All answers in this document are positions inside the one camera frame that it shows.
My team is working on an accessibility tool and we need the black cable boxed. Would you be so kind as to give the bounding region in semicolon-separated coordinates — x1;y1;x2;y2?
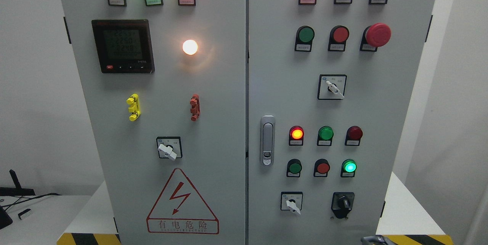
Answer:
0;193;61;211

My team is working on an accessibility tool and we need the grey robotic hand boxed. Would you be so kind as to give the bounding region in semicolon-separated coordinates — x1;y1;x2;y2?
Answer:
360;235;397;245

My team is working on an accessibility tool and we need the red indicator middle right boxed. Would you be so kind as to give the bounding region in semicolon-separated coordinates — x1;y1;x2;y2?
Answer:
344;126;363;146

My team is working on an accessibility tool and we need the white selector switch upper right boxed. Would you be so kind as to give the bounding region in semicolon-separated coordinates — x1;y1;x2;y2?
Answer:
317;74;347;100

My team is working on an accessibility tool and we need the green indicator middle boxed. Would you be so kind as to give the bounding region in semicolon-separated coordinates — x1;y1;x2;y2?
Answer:
316;126;334;146

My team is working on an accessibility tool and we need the red electric hazard sticker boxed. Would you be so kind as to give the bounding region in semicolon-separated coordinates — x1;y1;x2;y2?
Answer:
146;168;220;235

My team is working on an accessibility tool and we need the white selector switch lower right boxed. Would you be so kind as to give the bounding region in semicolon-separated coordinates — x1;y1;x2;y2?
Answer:
280;191;303;215

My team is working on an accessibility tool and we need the red push button upper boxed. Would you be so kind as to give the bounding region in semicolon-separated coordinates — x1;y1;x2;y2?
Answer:
328;25;349;52

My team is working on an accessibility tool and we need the white lit indicator light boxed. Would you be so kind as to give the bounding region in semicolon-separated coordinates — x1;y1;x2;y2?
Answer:
182;39;199;56

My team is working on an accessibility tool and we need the red emergency stop button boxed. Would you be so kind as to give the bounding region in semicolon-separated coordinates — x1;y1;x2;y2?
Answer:
360;22;392;52

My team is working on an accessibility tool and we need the grey cabinet door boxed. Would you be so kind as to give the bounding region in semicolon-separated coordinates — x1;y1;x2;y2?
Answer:
247;0;435;245
62;0;246;245

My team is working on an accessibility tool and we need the white selector switch left door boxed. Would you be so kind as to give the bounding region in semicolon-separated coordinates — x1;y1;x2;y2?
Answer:
156;137;183;160

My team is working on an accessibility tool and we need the silver door lock handle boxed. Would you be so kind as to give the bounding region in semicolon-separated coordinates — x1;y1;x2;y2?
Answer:
260;115;275;166

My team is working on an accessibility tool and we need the black device with antenna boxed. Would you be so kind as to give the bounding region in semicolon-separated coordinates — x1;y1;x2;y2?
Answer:
0;170;36;230

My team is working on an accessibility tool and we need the black digital power meter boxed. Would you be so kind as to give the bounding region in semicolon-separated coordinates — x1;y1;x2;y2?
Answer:
91;19;155;74

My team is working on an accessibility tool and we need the black rotary knob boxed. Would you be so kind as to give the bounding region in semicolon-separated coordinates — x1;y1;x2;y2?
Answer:
331;192;355;219

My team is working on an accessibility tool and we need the green push button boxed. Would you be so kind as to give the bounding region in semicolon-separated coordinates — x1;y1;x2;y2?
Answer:
286;159;303;178
295;25;315;52
340;159;357;178

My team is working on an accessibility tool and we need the green push button lower right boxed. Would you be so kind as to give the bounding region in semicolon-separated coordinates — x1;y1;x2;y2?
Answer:
340;159;357;178

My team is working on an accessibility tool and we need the red push button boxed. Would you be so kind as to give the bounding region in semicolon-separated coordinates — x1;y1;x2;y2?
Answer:
328;25;349;52
313;159;331;178

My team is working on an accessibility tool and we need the red terminal handle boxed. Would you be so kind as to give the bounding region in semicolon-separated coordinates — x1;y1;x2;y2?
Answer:
190;94;201;122

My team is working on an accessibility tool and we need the grey left cabinet door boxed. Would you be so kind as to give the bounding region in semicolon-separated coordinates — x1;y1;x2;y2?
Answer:
62;0;246;245

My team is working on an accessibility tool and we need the grey right cabinet door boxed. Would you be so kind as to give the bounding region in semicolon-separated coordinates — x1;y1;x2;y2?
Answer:
247;0;435;245

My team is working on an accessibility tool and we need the white selector switch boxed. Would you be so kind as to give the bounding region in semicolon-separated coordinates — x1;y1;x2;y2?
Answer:
280;191;303;215
317;74;347;100

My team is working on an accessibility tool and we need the small black white adapter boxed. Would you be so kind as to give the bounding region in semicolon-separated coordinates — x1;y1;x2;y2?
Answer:
18;208;32;220

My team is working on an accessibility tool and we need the green push button upper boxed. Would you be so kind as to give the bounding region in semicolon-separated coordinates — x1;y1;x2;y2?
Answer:
295;25;315;52

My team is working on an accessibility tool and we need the red push button lower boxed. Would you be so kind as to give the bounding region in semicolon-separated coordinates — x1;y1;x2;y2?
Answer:
313;159;331;178

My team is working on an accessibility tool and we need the red lit indicator middle left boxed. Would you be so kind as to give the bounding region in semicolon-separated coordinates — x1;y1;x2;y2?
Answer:
288;125;304;146

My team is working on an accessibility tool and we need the yellow terminal handle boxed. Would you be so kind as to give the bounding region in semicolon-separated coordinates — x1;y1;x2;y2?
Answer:
126;93;141;122

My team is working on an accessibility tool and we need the green push button lower left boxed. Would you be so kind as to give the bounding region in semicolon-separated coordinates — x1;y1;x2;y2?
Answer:
286;159;303;178

